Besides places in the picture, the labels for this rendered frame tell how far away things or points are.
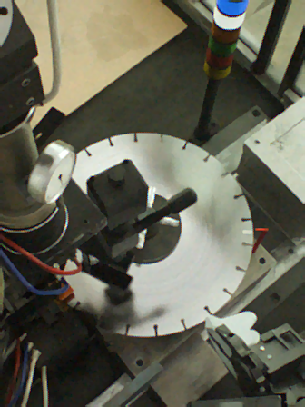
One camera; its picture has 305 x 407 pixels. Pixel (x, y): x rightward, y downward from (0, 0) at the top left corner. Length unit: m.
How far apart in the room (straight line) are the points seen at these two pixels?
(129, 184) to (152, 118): 0.63
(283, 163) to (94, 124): 0.40
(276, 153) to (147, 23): 0.47
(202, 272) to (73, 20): 0.69
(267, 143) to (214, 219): 0.20
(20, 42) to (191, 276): 0.62
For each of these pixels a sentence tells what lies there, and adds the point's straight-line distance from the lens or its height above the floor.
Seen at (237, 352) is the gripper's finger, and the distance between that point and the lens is 0.78.
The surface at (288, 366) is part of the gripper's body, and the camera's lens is 0.78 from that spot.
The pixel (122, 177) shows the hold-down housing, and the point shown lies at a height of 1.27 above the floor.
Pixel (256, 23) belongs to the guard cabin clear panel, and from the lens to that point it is 1.30.
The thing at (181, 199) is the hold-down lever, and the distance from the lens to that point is 0.69.
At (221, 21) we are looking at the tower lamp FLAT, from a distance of 0.97.
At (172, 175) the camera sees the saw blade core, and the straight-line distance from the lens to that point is 1.01.
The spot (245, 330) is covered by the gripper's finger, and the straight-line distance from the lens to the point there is 0.83.
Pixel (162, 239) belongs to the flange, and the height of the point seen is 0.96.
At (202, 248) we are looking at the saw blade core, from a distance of 0.96.
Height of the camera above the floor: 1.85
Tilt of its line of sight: 67 degrees down
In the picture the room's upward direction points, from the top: 6 degrees clockwise
